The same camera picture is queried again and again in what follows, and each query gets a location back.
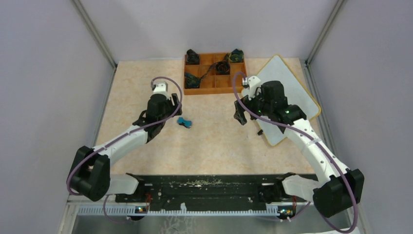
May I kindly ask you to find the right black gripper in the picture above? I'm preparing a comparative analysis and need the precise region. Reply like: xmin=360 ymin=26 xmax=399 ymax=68
xmin=234 ymin=85 xmax=273 ymax=125

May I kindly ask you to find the blue whiteboard eraser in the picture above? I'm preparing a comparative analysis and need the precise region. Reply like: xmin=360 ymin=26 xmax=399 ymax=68
xmin=177 ymin=117 xmax=192 ymax=129

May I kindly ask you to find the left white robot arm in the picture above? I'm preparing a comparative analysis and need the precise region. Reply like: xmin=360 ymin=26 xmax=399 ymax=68
xmin=66 ymin=93 xmax=183 ymax=202

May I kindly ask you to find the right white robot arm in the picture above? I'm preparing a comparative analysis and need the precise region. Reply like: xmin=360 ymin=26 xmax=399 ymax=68
xmin=234 ymin=77 xmax=364 ymax=217

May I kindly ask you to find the dark rolled cloth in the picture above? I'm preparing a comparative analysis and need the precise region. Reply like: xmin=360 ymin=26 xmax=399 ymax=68
xmin=215 ymin=61 xmax=230 ymax=75
xmin=228 ymin=49 xmax=244 ymax=63
xmin=186 ymin=49 xmax=200 ymax=65
xmin=184 ymin=72 xmax=202 ymax=89

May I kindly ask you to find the dark rolled cloth top right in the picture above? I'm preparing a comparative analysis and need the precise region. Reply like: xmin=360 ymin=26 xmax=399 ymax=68
xmin=228 ymin=49 xmax=244 ymax=63

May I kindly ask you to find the dark rolled cloth centre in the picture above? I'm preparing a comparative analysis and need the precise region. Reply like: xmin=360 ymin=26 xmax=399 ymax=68
xmin=215 ymin=61 xmax=230 ymax=75

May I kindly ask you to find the orange compartment tray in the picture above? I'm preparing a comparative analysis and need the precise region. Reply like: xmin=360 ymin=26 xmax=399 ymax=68
xmin=184 ymin=52 xmax=247 ymax=96

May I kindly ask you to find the dark rolled cloth top left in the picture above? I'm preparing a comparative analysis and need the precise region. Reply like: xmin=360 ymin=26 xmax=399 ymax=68
xmin=186 ymin=49 xmax=200 ymax=65

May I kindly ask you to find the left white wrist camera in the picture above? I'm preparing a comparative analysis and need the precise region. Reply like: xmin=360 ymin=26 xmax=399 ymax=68
xmin=151 ymin=81 xmax=169 ymax=99

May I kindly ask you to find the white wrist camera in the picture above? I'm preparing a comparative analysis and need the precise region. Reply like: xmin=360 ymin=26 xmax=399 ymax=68
xmin=151 ymin=81 xmax=169 ymax=99
xmin=242 ymin=76 xmax=262 ymax=99

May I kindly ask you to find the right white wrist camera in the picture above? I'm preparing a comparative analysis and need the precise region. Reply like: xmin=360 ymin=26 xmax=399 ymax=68
xmin=242 ymin=76 xmax=262 ymax=99

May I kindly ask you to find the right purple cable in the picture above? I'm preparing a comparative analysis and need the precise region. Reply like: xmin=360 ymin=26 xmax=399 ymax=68
xmin=233 ymin=71 xmax=359 ymax=234

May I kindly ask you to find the purple cable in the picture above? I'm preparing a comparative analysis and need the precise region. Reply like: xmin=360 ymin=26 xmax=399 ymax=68
xmin=233 ymin=71 xmax=359 ymax=234
xmin=66 ymin=76 xmax=183 ymax=224

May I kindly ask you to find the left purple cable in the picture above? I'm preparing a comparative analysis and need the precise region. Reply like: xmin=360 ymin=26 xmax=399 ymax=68
xmin=66 ymin=76 xmax=183 ymax=224

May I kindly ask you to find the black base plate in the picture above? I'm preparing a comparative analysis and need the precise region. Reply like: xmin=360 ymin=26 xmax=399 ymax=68
xmin=115 ymin=174 xmax=294 ymax=212

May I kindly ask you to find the right aluminium corner post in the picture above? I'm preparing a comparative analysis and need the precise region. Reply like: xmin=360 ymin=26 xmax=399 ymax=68
xmin=305 ymin=0 xmax=347 ymax=66

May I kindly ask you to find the aluminium corner post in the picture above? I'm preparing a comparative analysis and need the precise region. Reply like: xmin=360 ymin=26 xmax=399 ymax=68
xmin=305 ymin=0 xmax=347 ymax=66
xmin=70 ymin=0 xmax=117 ymax=69

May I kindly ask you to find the left aluminium corner post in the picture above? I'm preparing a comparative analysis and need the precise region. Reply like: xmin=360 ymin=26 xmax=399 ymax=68
xmin=70 ymin=0 xmax=117 ymax=69

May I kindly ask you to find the aluminium front rail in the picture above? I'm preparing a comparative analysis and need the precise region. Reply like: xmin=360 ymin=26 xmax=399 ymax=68
xmin=58 ymin=190 xmax=363 ymax=234

